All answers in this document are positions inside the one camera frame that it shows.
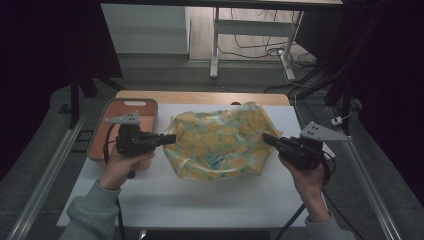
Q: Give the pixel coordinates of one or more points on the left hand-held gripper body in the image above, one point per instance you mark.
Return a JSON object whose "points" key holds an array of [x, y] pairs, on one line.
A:
{"points": [[136, 141]]}

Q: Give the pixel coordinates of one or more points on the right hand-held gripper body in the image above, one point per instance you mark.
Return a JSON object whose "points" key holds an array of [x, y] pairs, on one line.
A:
{"points": [[301, 151]]}

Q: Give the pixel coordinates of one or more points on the orange plastic basket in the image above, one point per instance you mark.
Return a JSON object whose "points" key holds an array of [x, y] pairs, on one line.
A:
{"points": [[103, 133]]}

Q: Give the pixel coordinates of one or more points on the yellow fruit print shopping bag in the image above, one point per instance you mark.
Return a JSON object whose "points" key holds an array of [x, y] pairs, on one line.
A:
{"points": [[221, 141]]}

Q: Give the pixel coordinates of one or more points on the person's left hand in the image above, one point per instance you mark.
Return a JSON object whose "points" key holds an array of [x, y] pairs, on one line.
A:
{"points": [[121, 168]]}

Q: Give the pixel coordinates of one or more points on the person's right hand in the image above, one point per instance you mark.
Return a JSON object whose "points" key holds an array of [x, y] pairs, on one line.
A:
{"points": [[308, 186]]}

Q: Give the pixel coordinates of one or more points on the white power strip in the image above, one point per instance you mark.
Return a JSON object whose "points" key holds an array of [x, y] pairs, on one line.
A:
{"points": [[330, 152]]}

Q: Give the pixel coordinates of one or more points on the small white plug adapter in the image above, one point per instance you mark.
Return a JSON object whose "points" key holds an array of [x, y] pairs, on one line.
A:
{"points": [[337, 121]]}

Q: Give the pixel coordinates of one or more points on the white table cover sheet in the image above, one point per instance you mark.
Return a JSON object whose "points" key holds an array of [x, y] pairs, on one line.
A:
{"points": [[206, 203]]}

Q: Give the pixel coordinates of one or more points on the black metal stand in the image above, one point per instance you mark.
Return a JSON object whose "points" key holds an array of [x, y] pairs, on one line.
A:
{"points": [[75, 96], [343, 86]]}

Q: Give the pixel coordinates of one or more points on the white cabinet panel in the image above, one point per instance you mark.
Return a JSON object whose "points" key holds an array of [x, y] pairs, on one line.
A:
{"points": [[145, 28]]}

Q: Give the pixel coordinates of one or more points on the grey metal rail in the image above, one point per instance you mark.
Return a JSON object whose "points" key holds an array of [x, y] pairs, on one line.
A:
{"points": [[46, 176], [370, 186]]}

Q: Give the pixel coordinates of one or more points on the white desk frame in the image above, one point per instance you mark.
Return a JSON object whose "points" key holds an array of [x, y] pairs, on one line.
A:
{"points": [[253, 28]]}

